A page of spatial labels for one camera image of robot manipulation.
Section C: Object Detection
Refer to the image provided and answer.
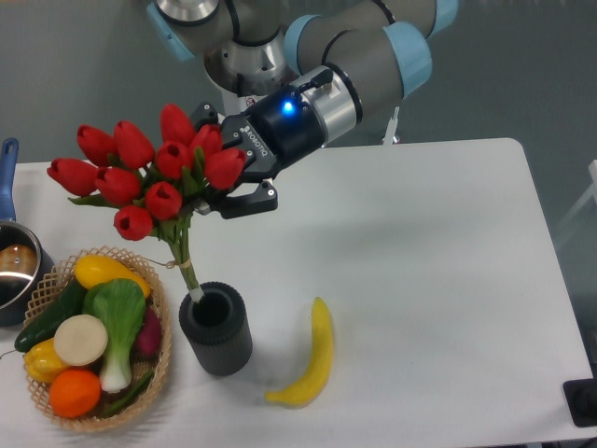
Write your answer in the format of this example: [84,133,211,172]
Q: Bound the dark grey ribbed vase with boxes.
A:
[178,282,253,376]

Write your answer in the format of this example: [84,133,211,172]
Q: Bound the green bok choy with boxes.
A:
[83,278,146,394]

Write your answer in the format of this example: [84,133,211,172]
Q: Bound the white round radish slice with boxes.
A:
[53,315,108,367]

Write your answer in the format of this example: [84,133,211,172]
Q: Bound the green bean pod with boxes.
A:
[99,371,154,419]

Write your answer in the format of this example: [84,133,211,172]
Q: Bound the blue handled saucepan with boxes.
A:
[1,137,53,327]

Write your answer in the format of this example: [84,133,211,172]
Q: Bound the yellow squash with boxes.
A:
[74,255,151,299]

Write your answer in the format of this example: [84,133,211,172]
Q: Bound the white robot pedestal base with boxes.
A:
[205,15,408,143]

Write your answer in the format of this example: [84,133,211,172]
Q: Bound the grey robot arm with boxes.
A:
[147,1,459,218]

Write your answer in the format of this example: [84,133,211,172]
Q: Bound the white frame at right edge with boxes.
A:
[556,160,596,236]

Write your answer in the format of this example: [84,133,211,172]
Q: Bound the dark green cucumber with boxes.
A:
[14,279,87,353]

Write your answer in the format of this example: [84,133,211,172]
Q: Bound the red tulip bouquet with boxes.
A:
[47,104,246,301]

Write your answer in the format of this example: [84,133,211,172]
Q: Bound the yellow banana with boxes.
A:
[264,297,335,408]

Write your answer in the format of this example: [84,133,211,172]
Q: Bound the purple red radish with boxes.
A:
[134,307,162,357]

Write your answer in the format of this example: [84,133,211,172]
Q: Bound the orange fruit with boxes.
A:
[49,368,102,418]

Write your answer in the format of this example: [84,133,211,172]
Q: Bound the woven wicker basket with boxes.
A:
[24,246,172,433]

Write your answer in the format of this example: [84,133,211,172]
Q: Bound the yellow bell pepper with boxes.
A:
[23,338,70,384]

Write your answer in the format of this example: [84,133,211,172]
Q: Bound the black device at table edge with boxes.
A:
[562,378,596,427]

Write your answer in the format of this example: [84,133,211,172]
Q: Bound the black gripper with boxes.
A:
[189,86,325,219]

